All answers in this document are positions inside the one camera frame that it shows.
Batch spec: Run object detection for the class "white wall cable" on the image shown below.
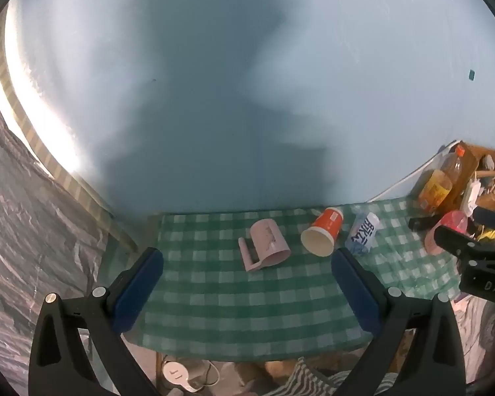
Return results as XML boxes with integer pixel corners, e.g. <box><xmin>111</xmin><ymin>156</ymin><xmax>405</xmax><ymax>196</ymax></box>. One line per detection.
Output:
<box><xmin>367</xmin><ymin>140</ymin><xmax>458</xmax><ymax>203</ymax></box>

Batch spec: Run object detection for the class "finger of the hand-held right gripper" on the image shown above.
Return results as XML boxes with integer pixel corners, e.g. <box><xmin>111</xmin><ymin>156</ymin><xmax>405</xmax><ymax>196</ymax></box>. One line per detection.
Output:
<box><xmin>408</xmin><ymin>207</ymin><xmax>495</xmax><ymax>232</ymax></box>
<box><xmin>434</xmin><ymin>225</ymin><xmax>495</xmax><ymax>261</ymax></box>

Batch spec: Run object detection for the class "pink plastic cup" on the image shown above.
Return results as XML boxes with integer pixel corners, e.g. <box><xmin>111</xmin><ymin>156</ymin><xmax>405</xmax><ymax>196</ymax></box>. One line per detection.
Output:
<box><xmin>425</xmin><ymin>210</ymin><xmax>469</xmax><ymax>255</ymax></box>

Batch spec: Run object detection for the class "grey plastic sheet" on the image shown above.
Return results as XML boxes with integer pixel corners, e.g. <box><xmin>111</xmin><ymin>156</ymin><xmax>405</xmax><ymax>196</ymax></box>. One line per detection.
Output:
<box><xmin>0</xmin><ymin>78</ymin><xmax>110</xmax><ymax>396</ymax></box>

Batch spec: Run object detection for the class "patterned blanket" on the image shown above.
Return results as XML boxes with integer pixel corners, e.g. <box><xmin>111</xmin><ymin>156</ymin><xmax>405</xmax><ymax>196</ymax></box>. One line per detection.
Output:
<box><xmin>454</xmin><ymin>293</ymin><xmax>495</xmax><ymax>385</ymax></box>

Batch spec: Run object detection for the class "white charger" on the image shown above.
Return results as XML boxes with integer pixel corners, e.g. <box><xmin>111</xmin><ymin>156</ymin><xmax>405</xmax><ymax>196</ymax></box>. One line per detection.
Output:
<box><xmin>461</xmin><ymin>179</ymin><xmax>484</xmax><ymax>212</ymax></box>

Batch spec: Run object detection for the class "blue and white paper cup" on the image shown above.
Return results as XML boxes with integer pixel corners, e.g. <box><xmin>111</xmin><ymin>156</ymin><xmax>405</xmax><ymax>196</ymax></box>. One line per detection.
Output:
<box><xmin>346</xmin><ymin>212</ymin><xmax>381</xmax><ymax>256</ymax></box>

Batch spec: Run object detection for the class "green checkered tablecloth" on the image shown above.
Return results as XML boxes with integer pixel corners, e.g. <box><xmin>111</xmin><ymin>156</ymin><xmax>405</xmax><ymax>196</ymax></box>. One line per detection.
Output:
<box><xmin>101</xmin><ymin>198</ymin><xmax>463</xmax><ymax>359</ymax></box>

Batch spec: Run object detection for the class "striped cloth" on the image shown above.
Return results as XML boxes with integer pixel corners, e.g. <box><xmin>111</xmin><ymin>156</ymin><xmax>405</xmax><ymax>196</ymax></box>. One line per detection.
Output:
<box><xmin>268</xmin><ymin>358</ymin><xmax>399</xmax><ymax>396</ymax></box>

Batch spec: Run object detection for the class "striped fabric border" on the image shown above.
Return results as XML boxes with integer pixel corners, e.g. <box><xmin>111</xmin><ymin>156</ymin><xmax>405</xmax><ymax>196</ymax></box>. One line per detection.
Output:
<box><xmin>0</xmin><ymin>20</ymin><xmax>138</xmax><ymax>253</ymax></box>

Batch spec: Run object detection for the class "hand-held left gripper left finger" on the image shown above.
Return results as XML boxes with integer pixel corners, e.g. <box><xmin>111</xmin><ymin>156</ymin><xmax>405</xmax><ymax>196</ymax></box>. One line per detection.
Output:
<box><xmin>28</xmin><ymin>247</ymin><xmax>164</xmax><ymax>396</ymax></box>

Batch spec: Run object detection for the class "pink mug with handle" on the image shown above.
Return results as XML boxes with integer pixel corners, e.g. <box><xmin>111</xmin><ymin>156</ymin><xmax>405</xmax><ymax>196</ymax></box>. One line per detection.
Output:
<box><xmin>238</xmin><ymin>219</ymin><xmax>291</xmax><ymax>272</ymax></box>

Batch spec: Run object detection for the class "orange paper cup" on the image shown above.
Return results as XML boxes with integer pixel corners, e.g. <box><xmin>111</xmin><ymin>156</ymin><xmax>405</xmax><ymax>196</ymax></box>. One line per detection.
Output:
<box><xmin>300</xmin><ymin>207</ymin><xmax>344</xmax><ymax>257</ymax></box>

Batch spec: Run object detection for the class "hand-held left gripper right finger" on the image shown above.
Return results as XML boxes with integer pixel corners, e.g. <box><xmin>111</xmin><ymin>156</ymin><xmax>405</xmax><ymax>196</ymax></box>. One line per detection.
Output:
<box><xmin>331</xmin><ymin>247</ymin><xmax>467</xmax><ymax>396</ymax></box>

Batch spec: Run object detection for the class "orange juice bottle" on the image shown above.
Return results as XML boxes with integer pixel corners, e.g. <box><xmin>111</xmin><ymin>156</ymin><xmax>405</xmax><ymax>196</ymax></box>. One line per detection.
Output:
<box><xmin>416</xmin><ymin>146</ymin><xmax>466</xmax><ymax>214</ymax></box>

